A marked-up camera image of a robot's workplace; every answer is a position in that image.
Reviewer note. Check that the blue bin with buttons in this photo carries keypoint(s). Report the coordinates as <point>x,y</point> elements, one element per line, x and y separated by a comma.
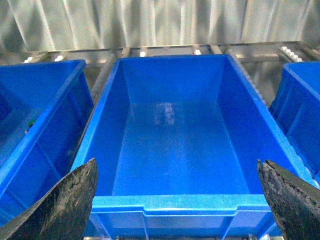
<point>44,108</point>

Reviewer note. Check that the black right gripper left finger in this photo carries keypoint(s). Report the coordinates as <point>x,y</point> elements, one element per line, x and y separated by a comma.
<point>62,213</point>

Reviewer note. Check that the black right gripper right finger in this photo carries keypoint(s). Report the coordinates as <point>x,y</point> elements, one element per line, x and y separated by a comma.
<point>294,203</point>

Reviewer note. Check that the blue target bin right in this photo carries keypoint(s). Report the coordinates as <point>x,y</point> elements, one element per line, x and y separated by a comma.
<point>296,109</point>

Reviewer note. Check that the empty blue middle bin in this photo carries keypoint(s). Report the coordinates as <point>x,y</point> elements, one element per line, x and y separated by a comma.
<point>177,140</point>

